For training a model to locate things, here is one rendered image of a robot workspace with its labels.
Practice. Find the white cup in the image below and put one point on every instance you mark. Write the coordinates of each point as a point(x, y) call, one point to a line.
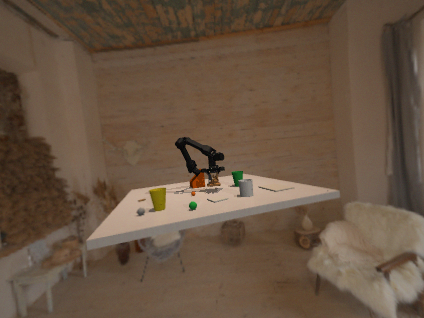
point(246, 187)

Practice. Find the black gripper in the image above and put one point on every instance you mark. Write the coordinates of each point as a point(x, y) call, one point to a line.
point(212, 163)

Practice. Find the olive yellow cup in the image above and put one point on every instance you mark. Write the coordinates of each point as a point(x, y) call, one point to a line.
point(158, 197)

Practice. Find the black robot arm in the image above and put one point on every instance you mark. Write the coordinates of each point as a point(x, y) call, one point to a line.
point(205, 149)

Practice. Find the green ball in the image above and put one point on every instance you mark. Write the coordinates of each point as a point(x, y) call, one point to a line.
point(192, 205)

